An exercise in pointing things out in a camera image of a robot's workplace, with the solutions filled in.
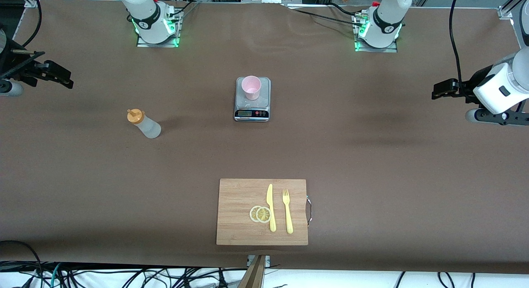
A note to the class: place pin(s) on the clear sauce bottle orange cap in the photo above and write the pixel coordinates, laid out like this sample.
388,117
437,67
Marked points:
148,127

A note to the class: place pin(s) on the pink plastic cup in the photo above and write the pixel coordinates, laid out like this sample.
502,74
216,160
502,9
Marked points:
251,87

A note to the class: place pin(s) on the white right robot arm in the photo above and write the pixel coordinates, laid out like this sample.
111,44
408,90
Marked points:
144,11

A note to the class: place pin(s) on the silver digital kitchen scale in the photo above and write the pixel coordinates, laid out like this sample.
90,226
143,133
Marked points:
265,94

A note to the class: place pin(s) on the yellow plastic fork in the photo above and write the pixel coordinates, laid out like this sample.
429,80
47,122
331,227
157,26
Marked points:
288,215

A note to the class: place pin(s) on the yellow plastic knife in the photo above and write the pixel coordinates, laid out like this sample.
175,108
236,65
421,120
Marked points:
270,197

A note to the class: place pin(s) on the lemon slice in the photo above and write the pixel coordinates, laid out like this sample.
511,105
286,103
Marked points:
252,214
263,215

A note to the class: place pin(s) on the wooden cutting board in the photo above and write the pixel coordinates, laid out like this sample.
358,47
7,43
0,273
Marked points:
239,222

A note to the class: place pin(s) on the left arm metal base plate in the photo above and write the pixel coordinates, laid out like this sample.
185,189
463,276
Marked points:
376,49

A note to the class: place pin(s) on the metal table bracket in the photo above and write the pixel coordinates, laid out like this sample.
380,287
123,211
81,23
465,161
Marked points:
267,261

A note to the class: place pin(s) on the wooden post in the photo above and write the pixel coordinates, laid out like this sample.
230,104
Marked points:
254,275

